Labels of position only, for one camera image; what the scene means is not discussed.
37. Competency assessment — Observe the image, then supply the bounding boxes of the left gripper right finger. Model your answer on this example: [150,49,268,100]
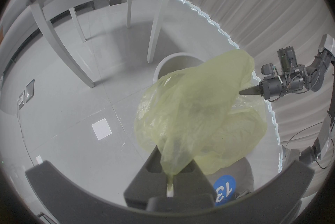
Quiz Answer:
[173,159,215,211]

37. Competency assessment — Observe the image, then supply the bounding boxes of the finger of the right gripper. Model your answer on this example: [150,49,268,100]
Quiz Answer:
[239,86,262,96]

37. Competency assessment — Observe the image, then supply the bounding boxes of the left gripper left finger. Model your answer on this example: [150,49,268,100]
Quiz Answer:
[124,146,168,209]

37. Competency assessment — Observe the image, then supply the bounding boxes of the yellow plastic bag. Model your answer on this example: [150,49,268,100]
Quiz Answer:
[133,50,268,197]

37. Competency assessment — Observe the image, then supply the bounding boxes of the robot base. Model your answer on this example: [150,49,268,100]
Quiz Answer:
[204,156,255,206]

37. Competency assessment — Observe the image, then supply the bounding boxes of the white trash bin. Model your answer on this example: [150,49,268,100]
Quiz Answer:
[153,53,205,85]

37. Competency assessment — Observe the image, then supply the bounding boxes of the white curtain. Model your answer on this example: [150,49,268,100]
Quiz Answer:
[170,0,335,192]

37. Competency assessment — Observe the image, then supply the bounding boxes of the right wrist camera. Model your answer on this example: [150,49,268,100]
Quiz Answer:
[261,47,299,79]

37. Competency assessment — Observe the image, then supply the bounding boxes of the black cable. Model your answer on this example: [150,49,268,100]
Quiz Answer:
[285,122,327,159]

